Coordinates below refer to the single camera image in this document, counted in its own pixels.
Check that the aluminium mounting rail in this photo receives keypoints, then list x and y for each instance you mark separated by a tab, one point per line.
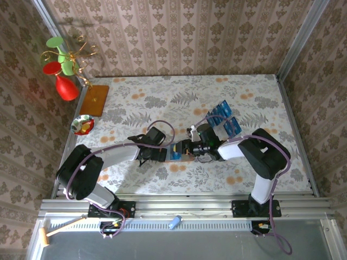
176	207

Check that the small yellow piece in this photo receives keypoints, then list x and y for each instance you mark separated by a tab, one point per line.
86	127

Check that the green plastic goblet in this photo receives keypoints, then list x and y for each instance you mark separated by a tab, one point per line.
66	65

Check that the red plastic goblet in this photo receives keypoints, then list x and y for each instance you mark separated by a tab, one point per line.
66	89

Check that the wooden mallet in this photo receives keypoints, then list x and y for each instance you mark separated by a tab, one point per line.
44	237

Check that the blue packets in rack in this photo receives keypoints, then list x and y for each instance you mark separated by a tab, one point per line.
204	117

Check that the small blue cylinder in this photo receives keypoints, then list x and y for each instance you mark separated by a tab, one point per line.
174	223

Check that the aluminium table side rail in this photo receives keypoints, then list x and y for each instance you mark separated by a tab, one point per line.
291	119
70	143

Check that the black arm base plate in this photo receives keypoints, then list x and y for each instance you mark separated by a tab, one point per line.
130	208
238	210

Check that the floral patterned table cover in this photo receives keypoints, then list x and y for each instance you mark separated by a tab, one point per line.
162	89

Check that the small patterned dish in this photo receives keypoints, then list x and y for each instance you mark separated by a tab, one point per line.
78	123

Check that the black connector bracket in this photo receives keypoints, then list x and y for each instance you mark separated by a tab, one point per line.
107	231
256	230

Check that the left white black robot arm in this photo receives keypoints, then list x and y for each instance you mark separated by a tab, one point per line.
119	155

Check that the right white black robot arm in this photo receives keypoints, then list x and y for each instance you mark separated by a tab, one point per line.
230	150

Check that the blue credit card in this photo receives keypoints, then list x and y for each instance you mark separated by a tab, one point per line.
211	121
225	107
235	126
174	155
227	131
219	111

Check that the aluminium frame post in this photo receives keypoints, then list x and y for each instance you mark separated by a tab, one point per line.
55	27
306	27

